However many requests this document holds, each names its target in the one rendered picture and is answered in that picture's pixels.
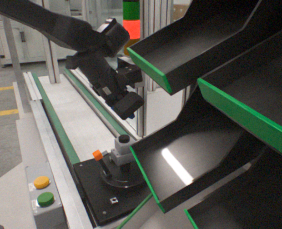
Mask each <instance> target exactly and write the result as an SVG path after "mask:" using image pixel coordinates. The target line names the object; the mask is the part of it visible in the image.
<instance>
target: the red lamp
mask: <svg viewBox="0 0 282 229"><path fill-rule="evenodd" d="M123 27H124V28H125V29H126V30H127V31H128V32H129V34H130V39H137V38H140V21H139V20H137V21H126V20H124V21H123Z"/></svg>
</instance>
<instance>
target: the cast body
mask: <svg viewBox="0 0 282 229"><path fill-rule="evenodd" d="M134 143H136V141H135V140H134V139H133V138H132V137H131V136H130V135H127V134H122V135H120V136H119V137H118V138H116V139H115V148H113V149H111V158H112V159H113V161H114V162H115V164H116V165H117V166H119V165H123V164H127V163H130V162H133V161H136V159H135V158H134V156H133V154H132V152H131V150H130V148H129V146H131V145H132V144H134Z"/></svg>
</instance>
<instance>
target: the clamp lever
mask: <svg viewBox="0 0 282 229"><path fill-rule="evenodd" d="M92 154H93V156H94V158H95V159H96V161H99V163H100V164H101V166H102V168H103V170H104V172H105V173H106V174H108V173H110V171H109V169H108V168H107V165H106V164H105V162H104V161H103V157H105V156H107V155H108V154H109V153H108V151H107V150H105V151H103V152H102V153H101V152H100V150H99V149H98V150H96V151H94V152H93V153H92Z"/></svg>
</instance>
